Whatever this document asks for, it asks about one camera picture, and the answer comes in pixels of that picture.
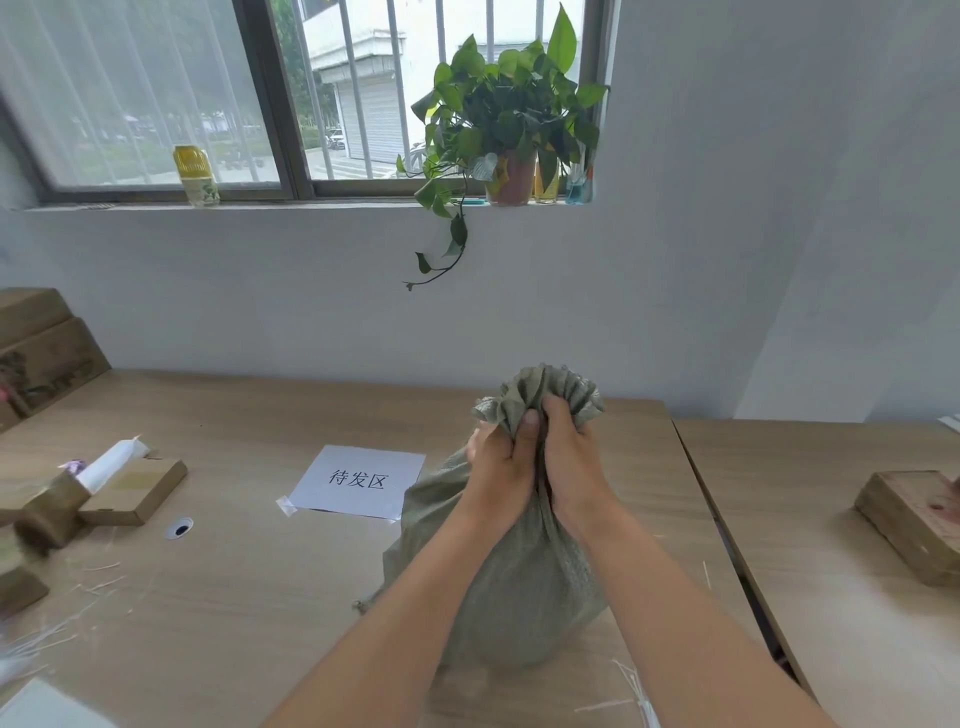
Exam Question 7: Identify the person's right hand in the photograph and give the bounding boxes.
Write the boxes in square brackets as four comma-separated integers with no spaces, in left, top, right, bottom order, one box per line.
[540,394,618,526]

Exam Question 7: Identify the person's left hand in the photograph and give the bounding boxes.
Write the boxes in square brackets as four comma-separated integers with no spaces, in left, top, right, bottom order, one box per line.
[465,408,549,528]

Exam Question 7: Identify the grey-green woven sack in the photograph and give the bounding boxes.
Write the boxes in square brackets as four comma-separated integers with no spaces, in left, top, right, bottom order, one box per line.
[354,364,615,673]

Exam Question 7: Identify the person's left forearm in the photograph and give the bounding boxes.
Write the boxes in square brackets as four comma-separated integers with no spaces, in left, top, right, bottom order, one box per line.
[261,510,537,728]

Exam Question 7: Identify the person's right forearm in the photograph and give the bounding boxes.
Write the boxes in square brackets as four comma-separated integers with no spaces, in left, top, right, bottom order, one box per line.
[558,504,840,728]

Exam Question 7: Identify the white printed paper sheet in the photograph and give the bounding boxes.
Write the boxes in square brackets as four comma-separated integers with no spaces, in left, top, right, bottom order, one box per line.
[288,444,427,523]

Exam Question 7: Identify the brown plant pot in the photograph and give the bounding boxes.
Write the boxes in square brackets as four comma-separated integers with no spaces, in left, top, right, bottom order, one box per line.
[485,148,538,207]

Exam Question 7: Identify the green pothos plant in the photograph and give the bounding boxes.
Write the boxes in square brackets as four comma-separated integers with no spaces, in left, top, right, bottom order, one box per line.
[395,3,611,293]

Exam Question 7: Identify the wooden block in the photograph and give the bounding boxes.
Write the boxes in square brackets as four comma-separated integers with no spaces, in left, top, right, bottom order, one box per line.
[854,470,960,588]

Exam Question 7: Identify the white window bars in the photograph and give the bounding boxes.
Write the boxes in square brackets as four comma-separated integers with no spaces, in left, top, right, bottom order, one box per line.
[298,0,498,181]

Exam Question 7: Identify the small flat cardboard box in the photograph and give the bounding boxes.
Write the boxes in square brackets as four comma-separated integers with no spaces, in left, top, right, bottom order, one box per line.
[77,453,189,527]

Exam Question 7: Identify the yellow plastic bottle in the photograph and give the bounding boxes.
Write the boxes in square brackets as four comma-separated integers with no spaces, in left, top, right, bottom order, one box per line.
[171,144,222,209]

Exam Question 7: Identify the large brown cardboard box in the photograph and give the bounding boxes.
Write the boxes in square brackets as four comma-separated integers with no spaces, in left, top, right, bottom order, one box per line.
[0,288,113,434]

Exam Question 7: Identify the white plastic strap bundle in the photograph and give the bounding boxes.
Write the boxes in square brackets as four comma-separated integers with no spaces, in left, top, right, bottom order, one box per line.
[576,658,663,728]

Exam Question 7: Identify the dark window frame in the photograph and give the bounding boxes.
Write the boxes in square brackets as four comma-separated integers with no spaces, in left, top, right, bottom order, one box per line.
[0,0,618,208]

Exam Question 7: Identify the white plastic strings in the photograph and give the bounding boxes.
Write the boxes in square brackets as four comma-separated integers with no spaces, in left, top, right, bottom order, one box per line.
[0,558,155,680]

